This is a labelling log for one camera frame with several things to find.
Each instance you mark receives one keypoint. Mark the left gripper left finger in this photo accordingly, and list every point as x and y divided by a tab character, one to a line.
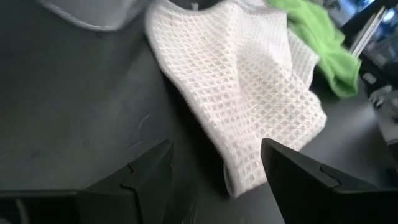
149	193

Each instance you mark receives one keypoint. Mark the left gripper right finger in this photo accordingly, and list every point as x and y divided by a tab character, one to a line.
311	193

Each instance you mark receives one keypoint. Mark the white waffle-weave towel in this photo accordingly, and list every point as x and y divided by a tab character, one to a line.
236	93

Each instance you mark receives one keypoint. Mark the green microfiber towel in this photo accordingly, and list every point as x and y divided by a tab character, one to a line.
323	40

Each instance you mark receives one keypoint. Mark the clear plastic bin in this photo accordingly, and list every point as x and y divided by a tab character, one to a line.
93	14

